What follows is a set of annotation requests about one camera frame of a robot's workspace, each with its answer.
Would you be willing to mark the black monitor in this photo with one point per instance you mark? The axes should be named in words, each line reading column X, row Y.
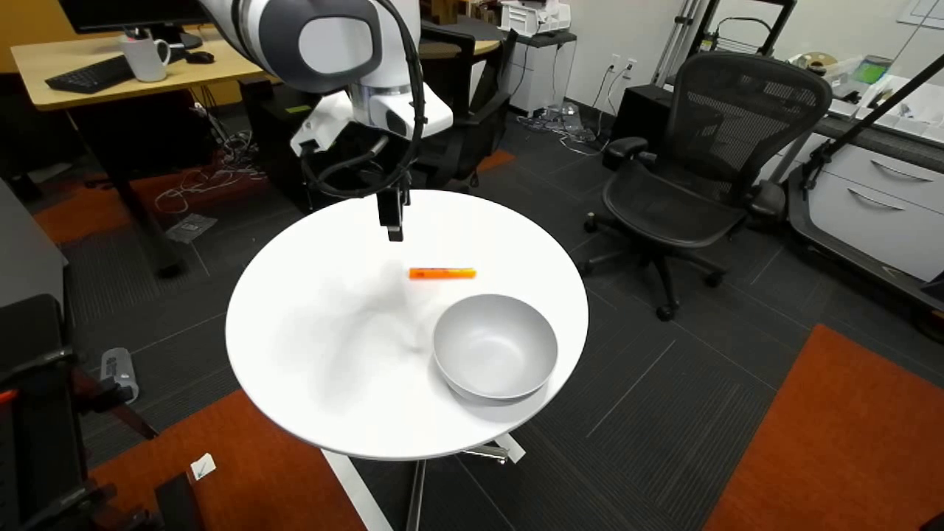
column 125, row 13

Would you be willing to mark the grey bowl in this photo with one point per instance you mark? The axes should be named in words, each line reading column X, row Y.
column 494, row 346

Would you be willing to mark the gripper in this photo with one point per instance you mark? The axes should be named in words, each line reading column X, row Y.
column 372, row 158

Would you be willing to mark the white cabinet with drawers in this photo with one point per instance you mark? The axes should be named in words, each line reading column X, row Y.
column 877, row 199

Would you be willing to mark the black pole stand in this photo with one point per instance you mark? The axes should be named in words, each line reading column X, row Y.
column 863, row 122

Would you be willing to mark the wooden desk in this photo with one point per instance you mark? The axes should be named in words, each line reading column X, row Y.
column 88, row 92

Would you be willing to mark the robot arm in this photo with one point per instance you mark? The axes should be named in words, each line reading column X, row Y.
column 324, row 40

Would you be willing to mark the white drawer cabinet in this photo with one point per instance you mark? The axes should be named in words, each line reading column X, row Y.
column 542, row 74

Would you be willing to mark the black keyboard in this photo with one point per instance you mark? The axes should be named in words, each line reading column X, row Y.
column 92, row 75

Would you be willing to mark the silver tripod stand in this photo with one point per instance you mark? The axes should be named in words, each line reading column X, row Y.
column 682, row 33

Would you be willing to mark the orange marker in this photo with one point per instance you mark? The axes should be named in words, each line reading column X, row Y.
column 442, row 273

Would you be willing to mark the black computer tower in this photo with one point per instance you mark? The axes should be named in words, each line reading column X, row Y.
column 276, row 140
column 640, row 122

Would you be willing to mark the grey cylinder device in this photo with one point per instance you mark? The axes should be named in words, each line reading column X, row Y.
column 119, row 372

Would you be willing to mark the grey packet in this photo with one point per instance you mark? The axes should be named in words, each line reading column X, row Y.
column 191, row 227

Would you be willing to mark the black mesh office chair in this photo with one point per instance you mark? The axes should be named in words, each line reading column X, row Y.
column 708, row 169

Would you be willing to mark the black computer mouse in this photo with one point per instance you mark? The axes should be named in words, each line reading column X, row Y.
column 199, row 57

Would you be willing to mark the wall socket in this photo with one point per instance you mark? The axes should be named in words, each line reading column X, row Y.
column 622, row 65

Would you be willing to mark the white paper tag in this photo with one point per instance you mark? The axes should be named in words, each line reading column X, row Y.
column 203, row 467

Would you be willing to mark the black equipment frame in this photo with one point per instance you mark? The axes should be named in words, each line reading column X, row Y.
column 37, row 413

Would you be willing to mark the white mug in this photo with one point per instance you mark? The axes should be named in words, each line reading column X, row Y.
column 144, row 59

